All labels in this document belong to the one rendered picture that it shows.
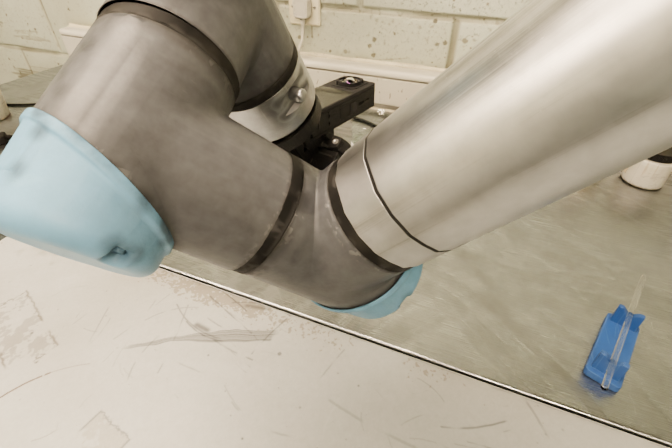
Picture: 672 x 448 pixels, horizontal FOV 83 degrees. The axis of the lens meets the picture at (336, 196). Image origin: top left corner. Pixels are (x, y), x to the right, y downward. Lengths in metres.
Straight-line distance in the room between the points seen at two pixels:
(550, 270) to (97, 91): 0.57
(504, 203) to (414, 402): 0.32
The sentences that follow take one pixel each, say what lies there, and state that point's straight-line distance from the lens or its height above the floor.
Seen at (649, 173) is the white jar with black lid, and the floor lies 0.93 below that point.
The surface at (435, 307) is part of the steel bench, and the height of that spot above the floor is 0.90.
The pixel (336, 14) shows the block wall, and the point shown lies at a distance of 1.03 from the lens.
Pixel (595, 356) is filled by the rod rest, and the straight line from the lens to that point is 0.54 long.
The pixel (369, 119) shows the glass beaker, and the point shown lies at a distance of 0.59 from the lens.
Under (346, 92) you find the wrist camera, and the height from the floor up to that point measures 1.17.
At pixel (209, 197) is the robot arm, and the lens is 0.18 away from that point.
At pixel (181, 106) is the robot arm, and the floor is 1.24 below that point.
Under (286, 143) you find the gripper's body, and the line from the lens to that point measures 0.30.
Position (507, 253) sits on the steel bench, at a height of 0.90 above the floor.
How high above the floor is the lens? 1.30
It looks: 36 degrees down
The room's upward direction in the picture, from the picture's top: straight up
